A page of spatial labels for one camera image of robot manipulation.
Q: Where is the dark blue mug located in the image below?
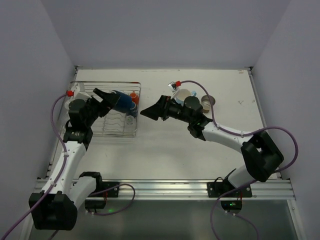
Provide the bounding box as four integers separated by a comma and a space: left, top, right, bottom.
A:
110, 90, 133, 113

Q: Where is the beige brown-striped cup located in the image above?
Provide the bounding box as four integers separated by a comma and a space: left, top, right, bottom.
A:
200, 95, 216, 114

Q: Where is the light blue mug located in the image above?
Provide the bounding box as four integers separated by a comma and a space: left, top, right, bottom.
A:
172, 88, 197, 105

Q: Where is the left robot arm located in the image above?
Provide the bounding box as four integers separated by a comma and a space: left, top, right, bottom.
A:
29, 88, 121, 231

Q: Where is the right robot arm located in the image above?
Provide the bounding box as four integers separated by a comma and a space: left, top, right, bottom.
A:
140, 95, 284, 194

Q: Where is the clear glass in rack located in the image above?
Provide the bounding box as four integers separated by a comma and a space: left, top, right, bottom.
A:
124, 115, 137, 133

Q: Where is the white upside-down cup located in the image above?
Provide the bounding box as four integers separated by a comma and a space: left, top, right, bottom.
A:
64, 99, 71, 111

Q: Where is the small blue cup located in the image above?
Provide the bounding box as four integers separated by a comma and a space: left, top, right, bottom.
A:
127, 102, 138, 118

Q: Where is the orange cup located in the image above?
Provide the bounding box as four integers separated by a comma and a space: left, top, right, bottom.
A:
130, 91, 139, 105

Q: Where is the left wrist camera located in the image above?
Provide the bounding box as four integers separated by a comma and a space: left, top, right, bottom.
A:
70, 83, 91, 101

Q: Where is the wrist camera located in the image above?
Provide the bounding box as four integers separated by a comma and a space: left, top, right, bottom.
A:
70, 83, 91, 101
168, 81, 181, 98

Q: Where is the metal wire dish rack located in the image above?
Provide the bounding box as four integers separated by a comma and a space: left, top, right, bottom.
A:
69, 81, 141, 138

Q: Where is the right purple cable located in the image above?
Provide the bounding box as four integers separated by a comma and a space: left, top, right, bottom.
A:
174, 80, 300, 240

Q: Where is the purple cable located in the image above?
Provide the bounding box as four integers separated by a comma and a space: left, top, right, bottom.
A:
174, 80, 300, 240
0, 90, 76, 240

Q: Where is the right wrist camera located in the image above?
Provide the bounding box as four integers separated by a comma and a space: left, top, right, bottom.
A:
168, 81, 181, 98

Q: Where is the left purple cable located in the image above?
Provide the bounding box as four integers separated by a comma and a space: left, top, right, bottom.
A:
0, 90, 76, 240

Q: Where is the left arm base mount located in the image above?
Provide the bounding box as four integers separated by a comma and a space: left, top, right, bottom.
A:
84, 181, 120, 212

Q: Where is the aluminium front rail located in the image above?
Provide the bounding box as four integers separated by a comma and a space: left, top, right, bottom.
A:
31, 179, 293, 201

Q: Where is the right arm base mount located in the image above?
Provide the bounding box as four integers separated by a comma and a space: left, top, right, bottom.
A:
206, 177, 253, 214

